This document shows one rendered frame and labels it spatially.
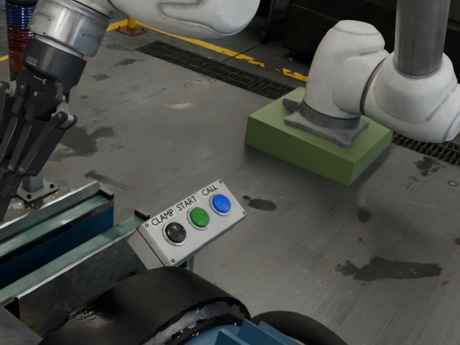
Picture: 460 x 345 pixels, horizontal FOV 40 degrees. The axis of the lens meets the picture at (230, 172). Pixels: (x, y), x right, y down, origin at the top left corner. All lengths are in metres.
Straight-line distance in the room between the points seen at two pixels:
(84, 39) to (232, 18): 0.21
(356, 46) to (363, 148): 0.26
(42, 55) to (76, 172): 0.70
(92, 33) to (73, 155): 0.77
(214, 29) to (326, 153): 0.91
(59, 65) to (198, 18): 0.21
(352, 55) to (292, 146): 0.26
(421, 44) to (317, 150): 0.38
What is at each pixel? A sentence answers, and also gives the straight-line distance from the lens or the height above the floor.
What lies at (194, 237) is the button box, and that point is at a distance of 0.86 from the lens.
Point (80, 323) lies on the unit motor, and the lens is 0.30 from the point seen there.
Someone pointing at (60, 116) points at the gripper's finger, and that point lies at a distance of 0.79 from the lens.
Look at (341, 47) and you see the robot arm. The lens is 1.52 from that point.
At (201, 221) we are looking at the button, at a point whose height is 1.07.
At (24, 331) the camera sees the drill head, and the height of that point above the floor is 1.13.
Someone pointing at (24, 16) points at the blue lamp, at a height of 1.19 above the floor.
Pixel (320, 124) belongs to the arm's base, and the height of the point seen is 0.90.
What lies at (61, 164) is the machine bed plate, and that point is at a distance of 1.51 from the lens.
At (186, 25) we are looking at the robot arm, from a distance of 0.68.
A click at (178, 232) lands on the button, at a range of 0.84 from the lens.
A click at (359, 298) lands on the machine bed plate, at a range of 1.23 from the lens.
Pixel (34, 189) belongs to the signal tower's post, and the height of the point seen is 0.81.
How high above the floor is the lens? 1.58
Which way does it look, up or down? 31 degrees down
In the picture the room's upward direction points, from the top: 8 degrees clockwise
